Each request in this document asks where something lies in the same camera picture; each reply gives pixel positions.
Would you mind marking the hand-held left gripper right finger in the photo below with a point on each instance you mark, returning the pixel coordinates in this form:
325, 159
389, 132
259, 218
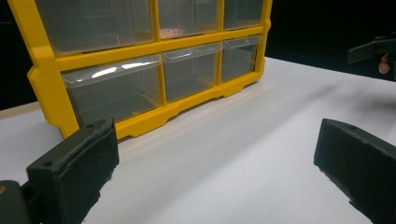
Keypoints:
361, 168

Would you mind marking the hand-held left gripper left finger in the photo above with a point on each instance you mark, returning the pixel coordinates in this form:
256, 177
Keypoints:
77, 168

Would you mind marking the set of clear plastic drawers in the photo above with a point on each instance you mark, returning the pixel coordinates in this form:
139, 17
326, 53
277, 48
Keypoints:
118, 93

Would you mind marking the yellow black organizer cabinet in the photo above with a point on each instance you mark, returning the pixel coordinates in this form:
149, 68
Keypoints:
124, 53

